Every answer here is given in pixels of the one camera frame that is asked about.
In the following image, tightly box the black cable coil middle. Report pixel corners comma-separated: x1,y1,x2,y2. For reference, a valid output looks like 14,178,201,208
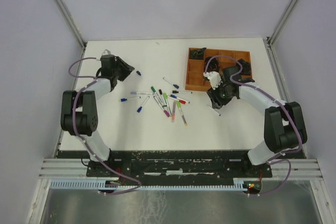
204,56,221,71

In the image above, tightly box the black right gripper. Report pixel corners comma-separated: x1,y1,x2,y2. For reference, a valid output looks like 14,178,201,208
206,81,234,110

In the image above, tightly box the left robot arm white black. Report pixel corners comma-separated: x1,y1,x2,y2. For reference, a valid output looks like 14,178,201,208
60,55,135,177

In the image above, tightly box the white marker black cap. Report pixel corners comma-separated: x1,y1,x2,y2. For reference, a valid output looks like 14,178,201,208
172,90,193,94

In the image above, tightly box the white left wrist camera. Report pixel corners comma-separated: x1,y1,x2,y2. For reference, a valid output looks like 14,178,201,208
101,49,112,57

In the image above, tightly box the pink highlighter pen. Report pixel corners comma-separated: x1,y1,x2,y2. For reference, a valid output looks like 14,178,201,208
172,101,176,123

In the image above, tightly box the aluminium frame post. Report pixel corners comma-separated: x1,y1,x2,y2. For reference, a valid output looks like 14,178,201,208
54,0,86,48
267,0,300,47

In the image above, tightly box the orange wooden compartment tray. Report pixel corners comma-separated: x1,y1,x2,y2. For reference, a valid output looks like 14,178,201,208
185,48,252,91

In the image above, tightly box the white slotted cable duct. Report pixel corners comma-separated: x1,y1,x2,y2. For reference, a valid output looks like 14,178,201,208
49,178,247,191

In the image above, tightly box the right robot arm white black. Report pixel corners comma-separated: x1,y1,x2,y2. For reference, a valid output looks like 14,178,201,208
203,66,308,177

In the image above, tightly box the magenta capped marker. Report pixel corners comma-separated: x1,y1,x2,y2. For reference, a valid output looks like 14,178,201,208
153,95,170,118

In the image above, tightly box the blue capped whiteboard marker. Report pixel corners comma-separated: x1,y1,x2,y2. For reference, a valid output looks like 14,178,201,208
207,105,221,116

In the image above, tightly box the black cable bundle right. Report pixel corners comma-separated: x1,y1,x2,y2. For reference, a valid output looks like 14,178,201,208
237,60,254,76

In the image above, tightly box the aluminium frame post left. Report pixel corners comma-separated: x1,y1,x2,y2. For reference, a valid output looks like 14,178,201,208
54,0,86,48

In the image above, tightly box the black cable bundle top-left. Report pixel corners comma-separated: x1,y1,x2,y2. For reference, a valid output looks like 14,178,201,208
190,47,207,60

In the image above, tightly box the aluminium frame post right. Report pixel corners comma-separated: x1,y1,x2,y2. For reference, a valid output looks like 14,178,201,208
267,0,300,47

